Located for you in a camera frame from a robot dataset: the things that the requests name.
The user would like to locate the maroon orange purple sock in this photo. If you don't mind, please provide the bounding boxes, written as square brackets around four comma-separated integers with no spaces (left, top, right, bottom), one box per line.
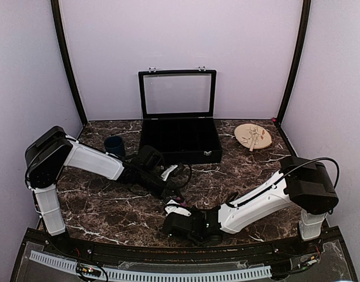
[174,199,187,206]

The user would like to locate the black storage box with lid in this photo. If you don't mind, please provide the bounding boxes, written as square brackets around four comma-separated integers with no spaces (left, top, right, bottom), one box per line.
[138,68,223,165]

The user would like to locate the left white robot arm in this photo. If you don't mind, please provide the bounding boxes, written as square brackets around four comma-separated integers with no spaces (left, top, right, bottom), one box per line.
[24,126,186,256]

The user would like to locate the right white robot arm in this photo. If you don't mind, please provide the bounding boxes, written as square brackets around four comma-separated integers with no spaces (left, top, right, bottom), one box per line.
[163,156,339,255]

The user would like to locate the dark blue cup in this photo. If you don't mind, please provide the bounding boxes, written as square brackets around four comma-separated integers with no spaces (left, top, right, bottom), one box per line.
[103,136,126,157]

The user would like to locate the white slotted cable duct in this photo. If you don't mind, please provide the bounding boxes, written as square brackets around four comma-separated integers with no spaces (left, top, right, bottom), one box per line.
[29,250,272,281]

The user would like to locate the black front rail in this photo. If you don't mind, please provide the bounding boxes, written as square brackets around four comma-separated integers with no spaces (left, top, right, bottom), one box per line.
[45,237,319,264]

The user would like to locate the left black frame post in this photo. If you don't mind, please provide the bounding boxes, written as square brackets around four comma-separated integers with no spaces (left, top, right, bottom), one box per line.
[51,0,88,127]

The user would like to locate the black frame post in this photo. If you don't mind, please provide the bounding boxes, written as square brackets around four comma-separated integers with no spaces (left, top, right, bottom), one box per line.
[276,0,311,126]
[51,0,88,127]

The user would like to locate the right black frame post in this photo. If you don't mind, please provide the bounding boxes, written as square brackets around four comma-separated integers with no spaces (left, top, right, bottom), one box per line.
[276,0,311,126]

